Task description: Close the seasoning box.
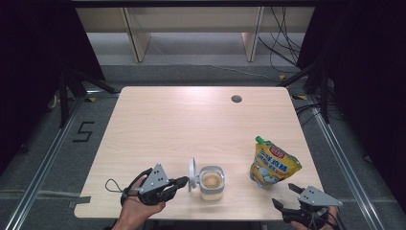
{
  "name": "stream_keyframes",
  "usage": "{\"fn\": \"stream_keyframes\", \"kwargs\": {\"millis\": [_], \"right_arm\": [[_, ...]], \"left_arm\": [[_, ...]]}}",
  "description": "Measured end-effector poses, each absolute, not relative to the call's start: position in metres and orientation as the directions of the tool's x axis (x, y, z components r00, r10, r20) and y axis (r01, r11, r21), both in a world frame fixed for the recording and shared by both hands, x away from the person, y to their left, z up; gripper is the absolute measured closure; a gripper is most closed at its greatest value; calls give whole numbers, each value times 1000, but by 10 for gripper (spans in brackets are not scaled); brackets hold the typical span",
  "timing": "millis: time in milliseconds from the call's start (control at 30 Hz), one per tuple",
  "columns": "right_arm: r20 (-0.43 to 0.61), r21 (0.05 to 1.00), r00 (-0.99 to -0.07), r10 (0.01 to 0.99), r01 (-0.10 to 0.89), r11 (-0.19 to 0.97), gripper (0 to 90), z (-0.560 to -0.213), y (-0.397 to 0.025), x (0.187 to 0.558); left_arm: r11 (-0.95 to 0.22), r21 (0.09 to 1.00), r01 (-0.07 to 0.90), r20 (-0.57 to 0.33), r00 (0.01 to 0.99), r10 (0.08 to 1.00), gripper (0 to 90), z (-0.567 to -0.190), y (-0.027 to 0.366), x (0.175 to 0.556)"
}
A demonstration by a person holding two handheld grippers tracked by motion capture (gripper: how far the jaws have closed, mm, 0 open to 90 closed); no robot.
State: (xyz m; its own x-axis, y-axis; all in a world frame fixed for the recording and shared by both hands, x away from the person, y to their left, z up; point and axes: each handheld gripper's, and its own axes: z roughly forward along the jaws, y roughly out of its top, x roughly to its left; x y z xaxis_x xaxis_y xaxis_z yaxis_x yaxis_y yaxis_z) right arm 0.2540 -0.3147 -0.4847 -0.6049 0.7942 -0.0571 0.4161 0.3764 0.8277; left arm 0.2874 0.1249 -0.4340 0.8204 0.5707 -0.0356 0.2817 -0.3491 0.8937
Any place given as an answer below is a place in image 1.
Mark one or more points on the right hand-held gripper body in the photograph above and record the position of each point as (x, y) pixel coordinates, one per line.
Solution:
(319, 198)

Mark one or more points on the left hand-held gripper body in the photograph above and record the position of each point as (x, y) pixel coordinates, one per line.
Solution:
(154, 180)

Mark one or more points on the yellow spout pouch green cap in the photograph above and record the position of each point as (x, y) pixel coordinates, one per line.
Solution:
(274, 163)

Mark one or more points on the person's right hand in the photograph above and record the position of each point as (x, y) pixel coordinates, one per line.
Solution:
(332, 220)

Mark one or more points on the person's left hand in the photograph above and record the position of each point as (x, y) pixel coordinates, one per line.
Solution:
(135, 212)

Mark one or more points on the black metal stand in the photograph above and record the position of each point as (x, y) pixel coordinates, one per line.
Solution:
(324, 96)
(63, 99)

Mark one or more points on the grey table grommet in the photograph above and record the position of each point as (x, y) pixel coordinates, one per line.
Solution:
(236, 98)

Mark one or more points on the black curtain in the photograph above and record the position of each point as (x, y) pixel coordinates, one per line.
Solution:
(367, 80)
(32, 64)

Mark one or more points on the beige background desk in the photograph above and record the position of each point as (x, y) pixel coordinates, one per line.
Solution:
(137, 38)

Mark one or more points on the aluminium floor rail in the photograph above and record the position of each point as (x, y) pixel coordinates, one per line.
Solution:
(341, 159)
(48, 159)

